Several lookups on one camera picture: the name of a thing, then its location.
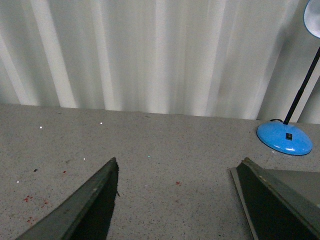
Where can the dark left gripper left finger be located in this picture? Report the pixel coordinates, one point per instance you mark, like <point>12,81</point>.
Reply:
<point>86,214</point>

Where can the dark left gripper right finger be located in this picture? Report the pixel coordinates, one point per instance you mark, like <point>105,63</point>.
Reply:
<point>275,202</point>

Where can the grey laptop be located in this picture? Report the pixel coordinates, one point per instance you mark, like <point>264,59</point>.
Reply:
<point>295,185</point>

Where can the blue desk lamp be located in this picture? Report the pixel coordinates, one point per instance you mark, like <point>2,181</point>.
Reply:
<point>280,135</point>

